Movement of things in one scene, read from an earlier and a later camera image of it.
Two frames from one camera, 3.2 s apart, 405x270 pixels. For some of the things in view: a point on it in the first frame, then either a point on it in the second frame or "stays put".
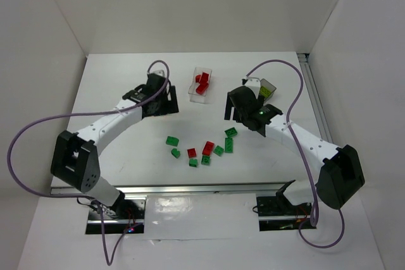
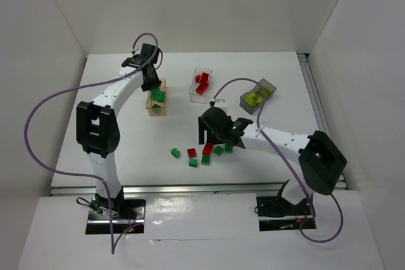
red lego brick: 208,148 stays put
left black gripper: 171,102 to 151,83
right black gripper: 230,107 to 205,130
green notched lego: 175,153 stays put
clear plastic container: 199,87 stays put
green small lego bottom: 193,162 stays put
